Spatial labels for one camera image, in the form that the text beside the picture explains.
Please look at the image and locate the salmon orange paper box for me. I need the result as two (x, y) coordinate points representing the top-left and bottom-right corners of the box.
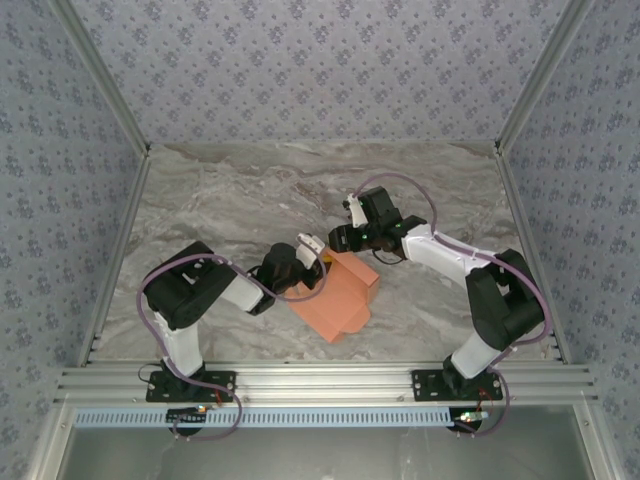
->
(287, 253), (380, 345)

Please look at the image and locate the small black circuit board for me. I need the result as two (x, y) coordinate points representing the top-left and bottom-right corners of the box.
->
(451, 409), (490, 432)
(166, 405), (210, 425)

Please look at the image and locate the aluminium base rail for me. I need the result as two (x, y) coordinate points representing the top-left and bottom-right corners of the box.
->
(53, 363), (600, 407)

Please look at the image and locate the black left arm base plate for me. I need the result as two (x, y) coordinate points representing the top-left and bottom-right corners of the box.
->
(145, 370), (238, 403)

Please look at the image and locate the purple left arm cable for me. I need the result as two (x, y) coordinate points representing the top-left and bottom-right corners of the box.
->
(137, 252), (329, 444)

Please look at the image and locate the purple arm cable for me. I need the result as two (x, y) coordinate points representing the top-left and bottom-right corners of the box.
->
(137, 252), (329, 444)
(354, 172), (556, 439)

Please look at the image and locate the light blue slotted cable duct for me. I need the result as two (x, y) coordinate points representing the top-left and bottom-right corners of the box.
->
(73, 409), (452, 430)

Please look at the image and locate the aluminium side rail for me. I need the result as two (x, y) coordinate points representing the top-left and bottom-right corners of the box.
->
(493, 149), (572, 365)
(76, 149), (152, 369)

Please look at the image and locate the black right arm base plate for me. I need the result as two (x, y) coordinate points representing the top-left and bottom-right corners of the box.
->
(410, 369), (504, 403)

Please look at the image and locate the aluminium corner post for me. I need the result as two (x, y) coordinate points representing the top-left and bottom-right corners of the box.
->
(51, 0), (152, 157)
(493, 0), (591, 157)

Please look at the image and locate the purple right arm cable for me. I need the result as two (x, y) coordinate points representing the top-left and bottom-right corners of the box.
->
(354, 172), (556, 439)

